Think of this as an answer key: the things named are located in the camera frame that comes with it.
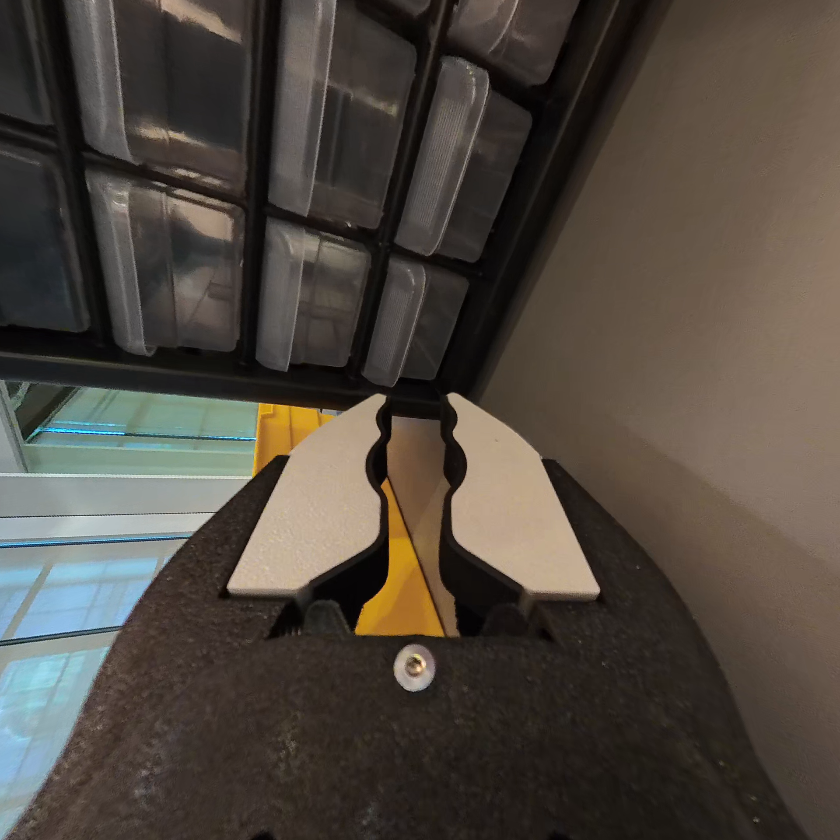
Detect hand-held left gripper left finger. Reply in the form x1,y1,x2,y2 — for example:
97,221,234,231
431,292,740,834
226,394,391,601

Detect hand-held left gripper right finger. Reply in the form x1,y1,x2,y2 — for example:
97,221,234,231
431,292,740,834
440,392,602,602

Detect yellow plastic bin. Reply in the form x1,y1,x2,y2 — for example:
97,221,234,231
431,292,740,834
254,403,447,637

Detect black drawer cabinet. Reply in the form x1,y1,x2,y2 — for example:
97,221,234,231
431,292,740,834
0,0,647,410

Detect glass partition wall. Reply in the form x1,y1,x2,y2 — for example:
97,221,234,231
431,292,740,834
0,381,263,815

